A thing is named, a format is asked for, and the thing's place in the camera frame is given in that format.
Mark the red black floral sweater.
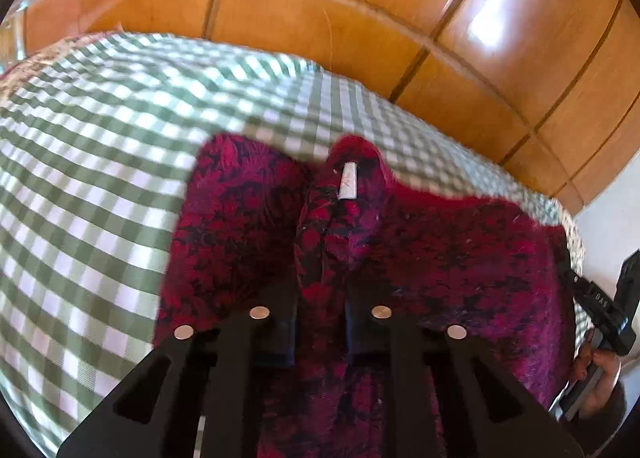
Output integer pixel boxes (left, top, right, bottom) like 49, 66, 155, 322
154, 134, 575, 457

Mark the dark sleeve forearm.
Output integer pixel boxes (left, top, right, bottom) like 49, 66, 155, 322
561, 382, 639, 457

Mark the person's right hand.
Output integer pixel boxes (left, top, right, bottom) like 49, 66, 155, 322
572, 328, 622, 419

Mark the green white checkered bedsheet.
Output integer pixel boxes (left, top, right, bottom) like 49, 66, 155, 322
1, 32, 585, 457

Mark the floral quilt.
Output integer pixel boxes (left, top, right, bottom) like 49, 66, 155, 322
0, 32, 110, 106

